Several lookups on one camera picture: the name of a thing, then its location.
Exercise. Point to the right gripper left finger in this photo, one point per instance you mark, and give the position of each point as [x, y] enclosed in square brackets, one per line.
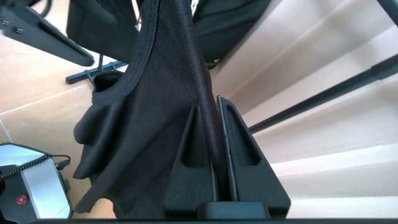
[189, 186]

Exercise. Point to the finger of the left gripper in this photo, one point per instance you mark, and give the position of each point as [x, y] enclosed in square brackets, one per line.
[31, 34]

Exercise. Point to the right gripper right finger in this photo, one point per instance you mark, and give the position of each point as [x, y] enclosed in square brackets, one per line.
[255, 183]

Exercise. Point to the heap of clothes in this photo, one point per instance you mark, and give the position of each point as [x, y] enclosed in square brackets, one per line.
[155, 124]

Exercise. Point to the black garment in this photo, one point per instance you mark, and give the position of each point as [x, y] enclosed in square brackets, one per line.
[102, 31]

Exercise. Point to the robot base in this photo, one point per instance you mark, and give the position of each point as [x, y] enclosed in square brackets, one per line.
[40, 186]

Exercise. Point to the black clothes rack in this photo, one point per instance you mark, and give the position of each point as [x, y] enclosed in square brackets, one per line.
[311, 102]

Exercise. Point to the beige curtain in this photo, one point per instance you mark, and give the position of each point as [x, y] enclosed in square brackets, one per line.
[311, 46]

